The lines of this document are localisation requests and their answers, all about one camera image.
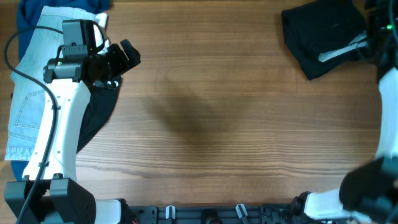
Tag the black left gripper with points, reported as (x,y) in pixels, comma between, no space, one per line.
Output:
(116,52)

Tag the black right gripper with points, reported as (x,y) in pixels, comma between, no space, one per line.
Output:
(373,17)

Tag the black shorts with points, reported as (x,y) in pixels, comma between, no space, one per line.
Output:
(323,34)

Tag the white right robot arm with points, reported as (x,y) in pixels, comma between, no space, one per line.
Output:
(369,193)

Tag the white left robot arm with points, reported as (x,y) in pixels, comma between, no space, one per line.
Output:
(48,191)

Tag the black garment with white logo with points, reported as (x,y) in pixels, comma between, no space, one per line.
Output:
(98,111)

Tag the dark blue garment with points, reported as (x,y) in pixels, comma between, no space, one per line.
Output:
(29,10)

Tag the light blue denim jeans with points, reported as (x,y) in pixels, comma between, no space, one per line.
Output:
(27,106)

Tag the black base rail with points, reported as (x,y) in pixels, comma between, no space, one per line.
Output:
(261,214)

